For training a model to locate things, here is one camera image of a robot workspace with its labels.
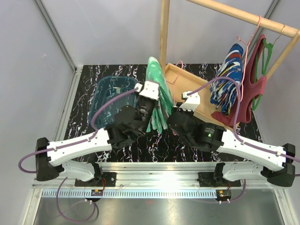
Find green tie-dye trousers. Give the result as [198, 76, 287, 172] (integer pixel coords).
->
[145, 56, 174, 134]

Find pink wire hanger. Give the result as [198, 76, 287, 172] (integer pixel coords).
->
[167, 60, 184, 107]
[235, 15, 262, 101]

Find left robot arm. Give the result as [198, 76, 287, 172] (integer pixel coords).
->
[35, 92, 159, 186]

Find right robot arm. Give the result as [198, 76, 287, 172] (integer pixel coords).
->
[167, 108, 296, 188]

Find blue patterned trousers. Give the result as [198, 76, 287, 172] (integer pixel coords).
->
[209, 43, 245, 116]

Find green hanger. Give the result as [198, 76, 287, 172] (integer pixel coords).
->
[252, 39, 273, 111]

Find teal plastic basket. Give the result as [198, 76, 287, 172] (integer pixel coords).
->
[89, 76, 137, 129]

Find wooden clothes rack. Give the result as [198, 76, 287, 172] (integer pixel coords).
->
[159, 0, 300, 130]

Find maroon tank top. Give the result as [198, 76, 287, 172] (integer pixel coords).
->
[211, 34, 267, 127]

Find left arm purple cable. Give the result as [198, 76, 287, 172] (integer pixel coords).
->
[18, 88, 141, 174]

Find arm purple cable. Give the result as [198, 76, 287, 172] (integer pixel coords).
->
[187, 76, 300, 178]
[18, 88, 141, 174]

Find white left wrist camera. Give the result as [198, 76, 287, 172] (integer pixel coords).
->
[135, 81, 160, 101]

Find aluminium mounting rail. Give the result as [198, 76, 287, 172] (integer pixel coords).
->
[30, 161, 288, 200]

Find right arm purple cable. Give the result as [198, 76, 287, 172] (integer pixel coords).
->
[187, 76, 300, 178]

